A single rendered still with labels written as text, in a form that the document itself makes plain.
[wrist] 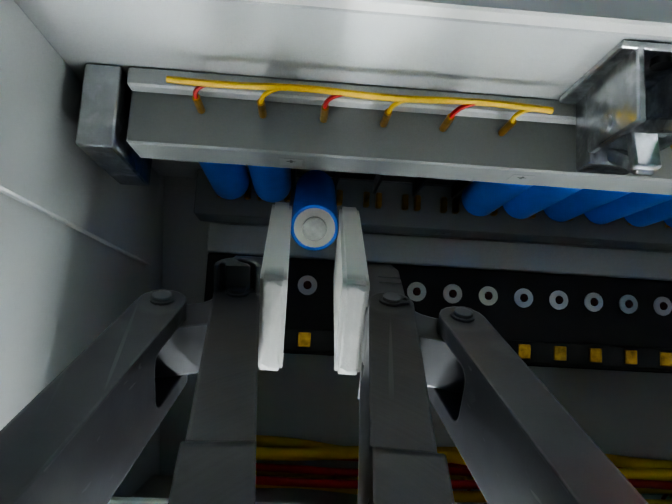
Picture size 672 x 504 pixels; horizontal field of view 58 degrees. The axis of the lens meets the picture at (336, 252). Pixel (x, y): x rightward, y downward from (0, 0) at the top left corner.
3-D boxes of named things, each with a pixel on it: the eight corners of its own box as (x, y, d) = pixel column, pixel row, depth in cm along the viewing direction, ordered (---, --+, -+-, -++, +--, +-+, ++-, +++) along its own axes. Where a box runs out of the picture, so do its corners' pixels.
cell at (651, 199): (581, 187, 31) (656, 147, 24) (616, 190, 31) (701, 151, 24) (581, 223, 30) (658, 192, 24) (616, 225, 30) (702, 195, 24)
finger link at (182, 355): (253, 383, 16) (134, 378, 15) (265, 297, 20) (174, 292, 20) (255, 332, 15) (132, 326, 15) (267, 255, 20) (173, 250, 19)
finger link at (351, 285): (343, 281, 16) (370, 283, 16) (339, 205, 23) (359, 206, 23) (334, 375, 17) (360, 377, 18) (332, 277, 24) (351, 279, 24)
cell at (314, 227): (306, 214, 29) (303, 260, 23) (289, 180, 28) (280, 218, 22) (341, 197, 29) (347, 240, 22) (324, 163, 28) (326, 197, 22)
